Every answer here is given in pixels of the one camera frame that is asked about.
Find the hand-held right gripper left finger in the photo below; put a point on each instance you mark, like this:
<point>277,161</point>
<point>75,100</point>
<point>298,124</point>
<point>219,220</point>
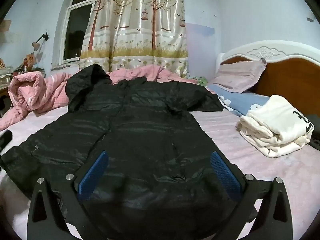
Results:
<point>93,175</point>

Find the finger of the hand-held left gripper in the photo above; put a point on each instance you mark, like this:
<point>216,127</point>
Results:
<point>5,140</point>

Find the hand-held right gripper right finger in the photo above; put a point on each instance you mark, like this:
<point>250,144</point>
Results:
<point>225,175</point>

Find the black down jacket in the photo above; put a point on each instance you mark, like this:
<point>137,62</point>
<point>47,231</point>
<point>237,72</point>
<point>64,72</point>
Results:
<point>150,117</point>

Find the wooden desk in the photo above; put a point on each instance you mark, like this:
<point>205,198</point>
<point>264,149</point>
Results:
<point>3,87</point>

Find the pink checked quilt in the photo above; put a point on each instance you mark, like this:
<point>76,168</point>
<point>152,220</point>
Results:
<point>37,92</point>

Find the folded white garment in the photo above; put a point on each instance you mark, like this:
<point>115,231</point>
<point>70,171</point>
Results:
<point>277,127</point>

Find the blue floral pillow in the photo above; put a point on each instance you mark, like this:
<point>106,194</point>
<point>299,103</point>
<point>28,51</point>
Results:
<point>240,101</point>

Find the green patterned cloth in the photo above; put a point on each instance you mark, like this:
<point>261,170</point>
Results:
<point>198,81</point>

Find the beige pillow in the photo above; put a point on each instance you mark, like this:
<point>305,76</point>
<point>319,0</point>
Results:
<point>237,77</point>

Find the dark cloth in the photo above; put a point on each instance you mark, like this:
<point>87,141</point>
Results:
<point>315,135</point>

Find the white and wooden headboard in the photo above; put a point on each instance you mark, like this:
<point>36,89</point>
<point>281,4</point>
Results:
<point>287,80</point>

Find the white framed window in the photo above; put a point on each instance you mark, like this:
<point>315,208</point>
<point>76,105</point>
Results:
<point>77,25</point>

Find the tree print curtain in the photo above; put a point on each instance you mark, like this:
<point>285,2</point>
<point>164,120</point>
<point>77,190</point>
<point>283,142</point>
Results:
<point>140,30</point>

